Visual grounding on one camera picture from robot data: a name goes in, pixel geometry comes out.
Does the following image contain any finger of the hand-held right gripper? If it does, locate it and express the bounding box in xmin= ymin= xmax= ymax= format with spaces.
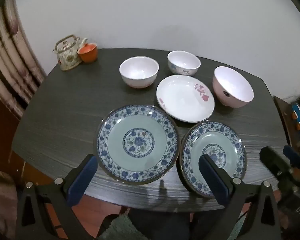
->
xmin=283 ymin=145 xmax=300 ymax=170
xmin=260 ymin=146 xmax=288 ymax=178

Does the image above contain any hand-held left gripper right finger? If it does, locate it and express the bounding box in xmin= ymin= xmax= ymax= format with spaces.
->
xmin=199 ymin=154 xmax=282 ymax=240

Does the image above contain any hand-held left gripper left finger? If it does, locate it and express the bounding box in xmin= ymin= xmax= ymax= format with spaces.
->
xmin=15 ymin=154 xmax=98 ymax=240

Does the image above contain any small blue floral plate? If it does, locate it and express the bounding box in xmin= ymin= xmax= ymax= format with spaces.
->
xmin=179 ymin=121 xmax=247 ymax=199

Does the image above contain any large blue floral plate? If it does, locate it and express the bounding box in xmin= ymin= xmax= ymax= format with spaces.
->
xmin=94 ymin=104 xmax=179 ymax=185

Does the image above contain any pink bowl with white inside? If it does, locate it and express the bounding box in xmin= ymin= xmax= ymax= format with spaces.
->
xmin=213 ymin=66 xmax=254 ymax=109

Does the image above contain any white plate with pink flowers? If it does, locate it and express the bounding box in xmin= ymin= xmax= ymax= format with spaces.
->
xmin=156 ymin=74 xmax=215 ymax=123

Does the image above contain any white bowl with blue print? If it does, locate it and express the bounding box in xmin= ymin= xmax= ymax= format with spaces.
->
xmin=167 ymin=51 xmax=201 ymax=77

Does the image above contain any white bowl with pink base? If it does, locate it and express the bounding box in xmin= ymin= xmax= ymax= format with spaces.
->
xmin=119 ymin=57 xmax=159 ymax=89

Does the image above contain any dark side table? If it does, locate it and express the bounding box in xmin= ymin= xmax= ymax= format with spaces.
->
xmin=273 ymin=95 xmax=300 ymax=155

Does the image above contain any green fuzzy rug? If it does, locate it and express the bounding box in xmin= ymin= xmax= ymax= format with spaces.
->
xmin=100 ymin=214 xmax=145 ymax=240

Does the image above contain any pink cloth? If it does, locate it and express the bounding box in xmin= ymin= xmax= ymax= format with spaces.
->
xmin=0 ymin=166 xmax=18 ymax=240

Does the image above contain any brown wooden cabinet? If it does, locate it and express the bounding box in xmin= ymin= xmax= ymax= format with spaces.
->
xmin=0 ymin=85 xmax=20 ymax=170

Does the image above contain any floral ceramic teapot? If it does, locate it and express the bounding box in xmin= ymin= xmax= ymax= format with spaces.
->
xmin=52 ymin=35 xmax=88 ymax=71

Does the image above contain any orange lidded cup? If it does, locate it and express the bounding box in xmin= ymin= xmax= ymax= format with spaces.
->
xmin=77 ymin=43 xmax=98 ymax=63

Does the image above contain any beige patterned curtain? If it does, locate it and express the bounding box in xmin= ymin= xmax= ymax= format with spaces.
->
xmin=0 ymin=0 xmax=47 ymax=118

